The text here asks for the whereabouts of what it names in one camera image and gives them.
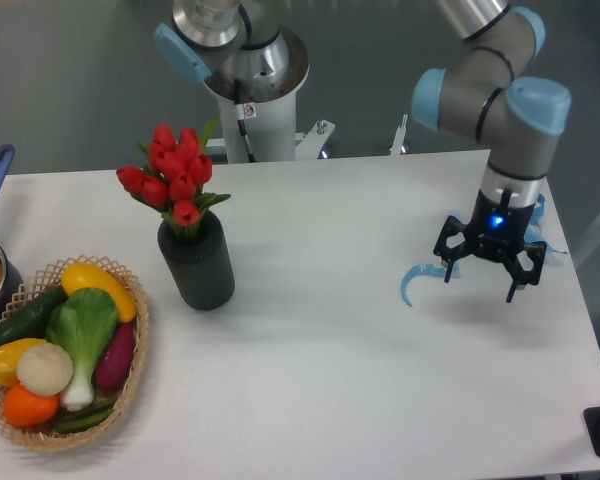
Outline orange fruit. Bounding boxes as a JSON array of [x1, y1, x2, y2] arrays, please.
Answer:
[[3, 383, 59, 427]]

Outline woven wicker basket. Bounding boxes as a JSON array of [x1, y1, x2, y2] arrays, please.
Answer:
[[0, 255, 149, 452]]

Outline purple sweet potato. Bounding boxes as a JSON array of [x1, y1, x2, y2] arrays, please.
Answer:
[[94, 323, 135, 391]]

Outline green bean pods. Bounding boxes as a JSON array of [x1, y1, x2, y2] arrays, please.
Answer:
[[52, 398, 117, 434]]

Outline red tulip bouquet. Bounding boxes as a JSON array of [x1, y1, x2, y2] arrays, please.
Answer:
[[116, 115, 230, 244]]

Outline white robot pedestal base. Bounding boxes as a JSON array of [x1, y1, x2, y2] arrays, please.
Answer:
[[152, 25, 337, 169]]

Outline dark grey ribbed vase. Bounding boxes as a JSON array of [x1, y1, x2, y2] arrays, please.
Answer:
[[157, 212, 235, 311]]

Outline yellow bell pepper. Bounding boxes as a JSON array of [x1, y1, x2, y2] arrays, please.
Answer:
[[0, 338, 45, 387]]

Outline curved blue tape strip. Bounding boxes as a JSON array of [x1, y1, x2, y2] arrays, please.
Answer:
[[400, 263, 448, 307]]

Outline cream white garlic bulb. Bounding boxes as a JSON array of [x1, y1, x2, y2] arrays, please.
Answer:
[[17, 343, 73, 397]]

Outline dark green cucumber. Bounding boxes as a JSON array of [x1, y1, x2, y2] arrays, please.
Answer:
[[0, 286, 67, 346]]

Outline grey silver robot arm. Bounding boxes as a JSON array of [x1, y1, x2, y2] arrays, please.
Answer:
[[154, 1, 571, 290]]

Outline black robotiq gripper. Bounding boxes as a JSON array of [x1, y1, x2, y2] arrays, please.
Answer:
[[433, 191, 547, 303]]

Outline yellow squash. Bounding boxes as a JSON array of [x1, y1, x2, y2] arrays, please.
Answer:
[[61, 262, 137, 323]]

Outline green bok choy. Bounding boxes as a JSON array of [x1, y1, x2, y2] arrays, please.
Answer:
[[46, 288, 119, 412]]

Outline crumpled blue tape ribbon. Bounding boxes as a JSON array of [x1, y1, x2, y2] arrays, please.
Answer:
[[524, 194, 567, 254]]

